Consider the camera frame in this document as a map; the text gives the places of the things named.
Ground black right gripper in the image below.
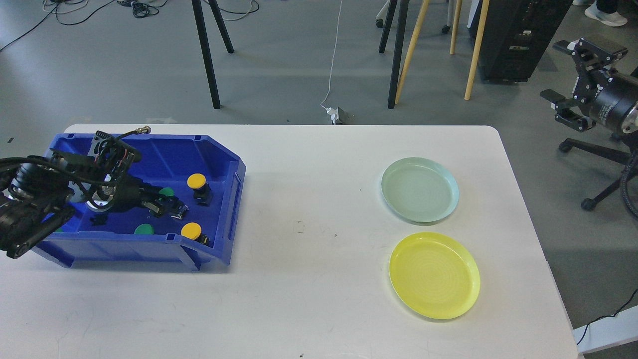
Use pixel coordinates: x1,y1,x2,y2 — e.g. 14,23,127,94
540,38,638,136

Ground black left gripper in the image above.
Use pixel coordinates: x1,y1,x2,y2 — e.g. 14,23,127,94
86,175,180,219

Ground green button with black base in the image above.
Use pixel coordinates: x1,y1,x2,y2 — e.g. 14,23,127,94
158,187,188,220

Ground yellow button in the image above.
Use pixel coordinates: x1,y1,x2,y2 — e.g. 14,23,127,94
180,222,210,247
186,173,213,206

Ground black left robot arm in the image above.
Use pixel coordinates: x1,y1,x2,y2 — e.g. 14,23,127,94
0,126,188,259

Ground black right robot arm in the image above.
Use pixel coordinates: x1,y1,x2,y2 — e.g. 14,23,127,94
540,38,638,217

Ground green button front middle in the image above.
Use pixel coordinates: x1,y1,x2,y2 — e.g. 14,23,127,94
134,223,155,235

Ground light green plate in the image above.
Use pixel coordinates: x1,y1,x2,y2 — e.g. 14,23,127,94
380,157,460,223

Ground yellow plate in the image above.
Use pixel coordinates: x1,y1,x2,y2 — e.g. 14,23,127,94
389,232,481,320

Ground blue plastic storage bin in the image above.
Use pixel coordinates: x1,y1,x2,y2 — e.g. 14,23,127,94
32,134,246,271

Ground small black part in bin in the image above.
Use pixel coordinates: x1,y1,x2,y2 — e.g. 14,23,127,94
89,213,109,226

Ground black computer tower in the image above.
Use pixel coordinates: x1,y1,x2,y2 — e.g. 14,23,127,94
478,0,572,83

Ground white shoe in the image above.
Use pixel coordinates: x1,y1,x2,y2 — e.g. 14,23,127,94
584,0,628,27

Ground wooden leg right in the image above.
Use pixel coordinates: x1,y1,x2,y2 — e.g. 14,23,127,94
450,0,490,100

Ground wooden leg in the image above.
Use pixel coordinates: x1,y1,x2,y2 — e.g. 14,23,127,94
450,0,490,100
390,0,431,105

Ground wooden leg left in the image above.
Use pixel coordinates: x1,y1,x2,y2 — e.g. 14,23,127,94
390,0,431,105

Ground black stand legs centre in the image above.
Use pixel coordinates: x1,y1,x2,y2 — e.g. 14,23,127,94
375,0,409,109

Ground white power adapter on floor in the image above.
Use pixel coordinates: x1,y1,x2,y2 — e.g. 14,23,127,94
325,107,351,125

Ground black tripod legs left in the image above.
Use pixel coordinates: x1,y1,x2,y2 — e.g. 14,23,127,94
191,0,234,109

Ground white beam bottom right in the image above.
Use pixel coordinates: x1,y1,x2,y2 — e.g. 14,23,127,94
573,306,638,354

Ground black cables on floor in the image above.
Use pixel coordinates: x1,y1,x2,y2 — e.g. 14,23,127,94
0,0,260,52

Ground white cable on floor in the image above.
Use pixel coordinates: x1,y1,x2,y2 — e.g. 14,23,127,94
320,0,344,110

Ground black cable bottom right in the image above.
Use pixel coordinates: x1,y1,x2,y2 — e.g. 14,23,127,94
576,288,638,346

